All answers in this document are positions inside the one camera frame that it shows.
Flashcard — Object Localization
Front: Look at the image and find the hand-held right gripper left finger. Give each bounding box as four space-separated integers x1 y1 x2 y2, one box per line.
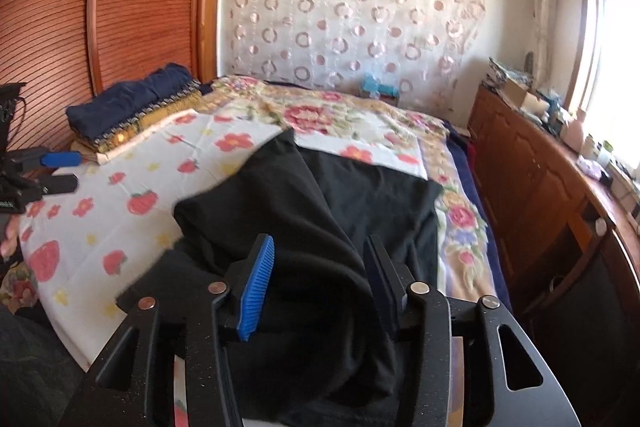
57 234 276 427

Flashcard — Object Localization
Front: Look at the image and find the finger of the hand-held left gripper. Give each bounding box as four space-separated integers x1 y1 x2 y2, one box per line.
27 175 79 198
20 148 82 168

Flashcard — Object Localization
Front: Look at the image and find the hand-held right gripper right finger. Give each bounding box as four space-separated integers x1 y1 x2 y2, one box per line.
364 234 583 427

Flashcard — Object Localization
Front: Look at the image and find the black t-shirt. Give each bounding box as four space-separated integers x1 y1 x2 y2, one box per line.
116 128 445 427

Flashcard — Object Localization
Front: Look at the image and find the person's left hand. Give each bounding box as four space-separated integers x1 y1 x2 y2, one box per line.
0 214 23 260

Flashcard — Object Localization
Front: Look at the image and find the white strawberry print sheet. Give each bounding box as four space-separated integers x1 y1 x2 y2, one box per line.
20 109 427 370

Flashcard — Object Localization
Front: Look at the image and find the navy folded blanket gold trim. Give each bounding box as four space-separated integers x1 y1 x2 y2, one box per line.
66 63 205 155

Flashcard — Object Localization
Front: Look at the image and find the dark floral cloth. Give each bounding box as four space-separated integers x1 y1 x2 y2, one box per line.
0 257 43 310

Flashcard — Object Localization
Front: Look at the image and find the navy blue bed sheet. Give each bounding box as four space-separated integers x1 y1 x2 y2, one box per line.
442 122 512 310

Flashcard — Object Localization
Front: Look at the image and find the wooden louvered wardrobe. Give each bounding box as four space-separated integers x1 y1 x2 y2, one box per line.
0 0 227 158

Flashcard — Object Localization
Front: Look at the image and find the floral bed cover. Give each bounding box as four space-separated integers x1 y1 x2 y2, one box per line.
200 76 501 308

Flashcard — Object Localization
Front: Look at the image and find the person's leg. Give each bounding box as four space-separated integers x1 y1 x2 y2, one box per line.
0 307 90 427

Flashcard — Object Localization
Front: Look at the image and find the wooden cabinet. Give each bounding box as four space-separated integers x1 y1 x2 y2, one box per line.
467 84 640 313

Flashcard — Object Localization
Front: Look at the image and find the teal packet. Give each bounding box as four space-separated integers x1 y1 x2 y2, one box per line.
361 73 402 100

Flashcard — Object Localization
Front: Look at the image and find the dark chair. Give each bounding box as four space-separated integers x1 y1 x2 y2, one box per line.
525 252 640 427

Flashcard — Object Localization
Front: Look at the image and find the cardboard box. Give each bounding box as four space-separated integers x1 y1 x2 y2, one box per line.
500 79 532 108

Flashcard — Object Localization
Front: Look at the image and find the pale pink bottle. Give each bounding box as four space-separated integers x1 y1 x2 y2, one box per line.
561 109 587 148

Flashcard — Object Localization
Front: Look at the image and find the patterned cloth pile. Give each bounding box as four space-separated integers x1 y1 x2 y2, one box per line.
487 57 535 90

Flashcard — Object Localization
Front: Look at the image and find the sheer curtain with circles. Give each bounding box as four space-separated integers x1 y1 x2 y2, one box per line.
222 0 488 112

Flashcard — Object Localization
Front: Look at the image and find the window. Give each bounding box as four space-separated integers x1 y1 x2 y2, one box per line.
580 0 640 168

